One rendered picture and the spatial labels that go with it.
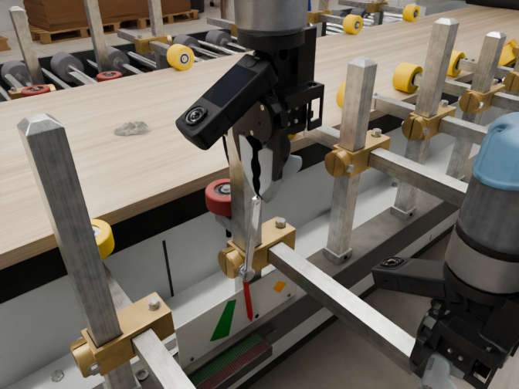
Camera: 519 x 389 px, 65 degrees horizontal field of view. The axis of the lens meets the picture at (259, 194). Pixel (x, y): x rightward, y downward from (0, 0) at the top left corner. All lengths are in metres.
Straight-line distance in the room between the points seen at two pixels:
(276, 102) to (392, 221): 0.68
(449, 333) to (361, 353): 1.18
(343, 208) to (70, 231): 0.52
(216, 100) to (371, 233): 0.67
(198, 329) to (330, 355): 0.99
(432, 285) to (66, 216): 0.40
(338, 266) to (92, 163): 0.56
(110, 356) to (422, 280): 0.41
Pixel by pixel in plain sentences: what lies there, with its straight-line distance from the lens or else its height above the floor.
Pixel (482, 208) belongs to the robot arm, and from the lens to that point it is 0.39.
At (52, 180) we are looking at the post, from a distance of 0.46.
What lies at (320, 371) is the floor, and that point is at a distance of 1.59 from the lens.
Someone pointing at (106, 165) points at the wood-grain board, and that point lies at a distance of 0.90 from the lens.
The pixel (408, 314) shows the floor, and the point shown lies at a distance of 1.83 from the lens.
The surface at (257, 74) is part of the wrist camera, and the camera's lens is 0.43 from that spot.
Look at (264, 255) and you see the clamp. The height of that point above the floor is 0.85.
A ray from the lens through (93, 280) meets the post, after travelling 0.54.
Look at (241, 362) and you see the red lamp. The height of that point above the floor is 0.70.
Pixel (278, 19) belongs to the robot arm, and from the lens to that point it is 0.42.
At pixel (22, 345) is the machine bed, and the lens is 0.87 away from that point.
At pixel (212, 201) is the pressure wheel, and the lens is 0.74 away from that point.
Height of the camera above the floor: 1.31
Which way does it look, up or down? 33 degrees down
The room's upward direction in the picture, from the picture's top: straight up
